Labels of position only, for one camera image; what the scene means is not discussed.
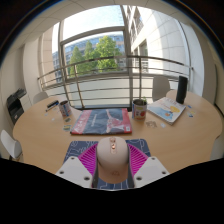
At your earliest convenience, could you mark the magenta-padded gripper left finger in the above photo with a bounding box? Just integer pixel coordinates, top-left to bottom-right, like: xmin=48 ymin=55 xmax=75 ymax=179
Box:
xmin=54 ymin=143 xmax=100 ymax=190

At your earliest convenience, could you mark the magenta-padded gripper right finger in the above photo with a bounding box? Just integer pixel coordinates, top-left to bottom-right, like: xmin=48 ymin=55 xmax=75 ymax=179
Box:
xmin=127 ymin=143 xmax=170 ymax=189

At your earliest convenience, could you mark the white computer mouse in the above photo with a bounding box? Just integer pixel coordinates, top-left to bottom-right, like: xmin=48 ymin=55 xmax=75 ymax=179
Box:
xmin=95 ymin=136 xmax=130 ymax=185

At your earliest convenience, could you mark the blue patterned mouse pad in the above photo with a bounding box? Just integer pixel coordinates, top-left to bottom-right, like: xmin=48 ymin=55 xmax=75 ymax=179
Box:
xmin=63 ymin=138 xmax=152 ymax=192

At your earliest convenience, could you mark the clear round sticker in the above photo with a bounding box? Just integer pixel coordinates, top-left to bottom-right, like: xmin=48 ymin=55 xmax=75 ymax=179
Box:
xmin=145 ymin=120 xmax=158 ymax=129

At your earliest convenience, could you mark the red and blue magazine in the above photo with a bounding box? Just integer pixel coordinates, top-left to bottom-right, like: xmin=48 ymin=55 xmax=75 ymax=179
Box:
xmin=70 ymin=107 xmax=133 ymax=136

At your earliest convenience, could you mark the printed tin with plant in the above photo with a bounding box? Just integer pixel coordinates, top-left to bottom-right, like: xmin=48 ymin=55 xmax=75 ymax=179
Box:
xmin=131 ymin=97 xmax=148 ymax=121

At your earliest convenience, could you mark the illustrated picture book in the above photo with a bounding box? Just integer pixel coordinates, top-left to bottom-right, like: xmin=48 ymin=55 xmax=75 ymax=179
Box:
xmin=146 ymin=96 xmax=187 ymax=126

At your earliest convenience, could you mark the printed mug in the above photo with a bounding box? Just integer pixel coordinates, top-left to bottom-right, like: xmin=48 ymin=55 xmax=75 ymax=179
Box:
xmin=58 ymin=100 xmax=72 ymax=117

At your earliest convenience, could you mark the black cylindrical speaker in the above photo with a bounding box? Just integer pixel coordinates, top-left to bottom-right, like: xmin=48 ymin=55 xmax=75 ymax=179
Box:
xmin=175 ymin=75 xmax=189 ymax=105

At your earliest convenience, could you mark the black printer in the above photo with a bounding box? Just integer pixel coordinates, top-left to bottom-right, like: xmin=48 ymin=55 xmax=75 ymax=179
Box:
xmin=6 ymin=87 xmax=28 ymax=125

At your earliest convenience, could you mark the metal window railing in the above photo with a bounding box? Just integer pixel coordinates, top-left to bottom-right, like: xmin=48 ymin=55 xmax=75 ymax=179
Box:
xmin=37 ymin=55 xmax=194 ymax=109

